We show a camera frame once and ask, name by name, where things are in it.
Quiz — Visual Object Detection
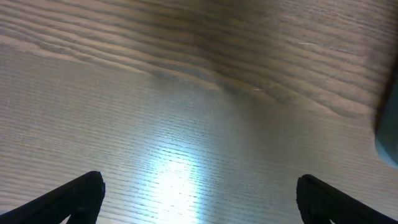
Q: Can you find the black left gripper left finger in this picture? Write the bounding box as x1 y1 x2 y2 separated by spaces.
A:
1 171 105 224

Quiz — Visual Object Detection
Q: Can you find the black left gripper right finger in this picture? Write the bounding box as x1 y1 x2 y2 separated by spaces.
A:
296 174 397 224

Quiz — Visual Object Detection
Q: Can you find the grey plastic basket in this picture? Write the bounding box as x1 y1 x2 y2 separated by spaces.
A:
375 57 397 169

